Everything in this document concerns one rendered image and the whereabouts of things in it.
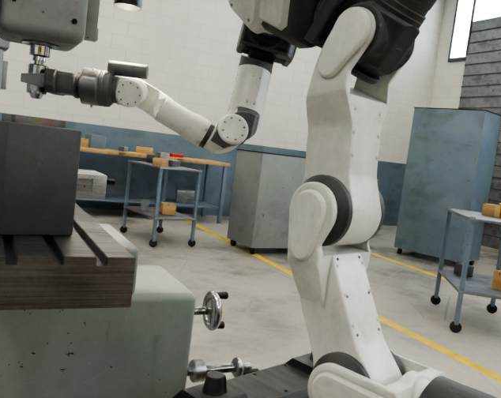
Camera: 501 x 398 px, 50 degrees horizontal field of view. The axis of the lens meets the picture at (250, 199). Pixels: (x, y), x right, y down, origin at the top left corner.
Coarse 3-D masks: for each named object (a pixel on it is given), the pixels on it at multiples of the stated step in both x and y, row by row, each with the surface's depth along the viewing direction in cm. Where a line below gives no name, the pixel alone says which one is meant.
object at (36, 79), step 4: (24, 76) 128; (28, 76) 129; (32, 76) 129; (36, 76) 129; (40, 76) 129; (24, 80) 129; (28, 80) 129; (32, 80) 129; (36, 80) 129; (40, 80) 129; (36, 84) 129; (40, 84) 129
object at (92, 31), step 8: (96, 0) 134; (88, 8) 133; (96, 8) 134; (88, 16) 133; (96, 16) 134; (88, 24) 133; (96, 24) 134; (88, 32) 134; (96, 32) 135; (88, 40) 137; (96, 40) 135
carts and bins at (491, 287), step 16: (128, 160) 610; (160, 160) 560; (176, 160) 596; (128, 176) 610; (160, 176) 549; (128, 192) 613; (128, 208) 605; (144, 208) 585; (160, 208) 593; (448, 208) 450; (496, 208) 412; (160, 224) 643; (192, 224) 582; (448, 224) 454; (192, 240) 583; (464, 256) 383; (448, 272) 445; (464, 272) 381; (496, 272) 402; (464, 288) 382; (480, 288) 398; (496, 288) 401
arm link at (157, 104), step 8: (152, 88) 138; (152, 96) 138; (160, 96) 137; (144, 104) 138; (152, 104) 138; (160, 104) 138; (168, 104) 133; (152, 112) 138; (160, 112) 132; (168, 112) 133; (160, 120) 134
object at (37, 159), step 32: (0, 128) 93; (32, 128) 90; (64, 128) 94; (0, 160) 92; (32, 160) 90; (64, 160) 93; (0, 192) 90; (32, 192) 91; (64, 192) 94; (0, 224) 89; (32, 224) 92; (64, 224) 95
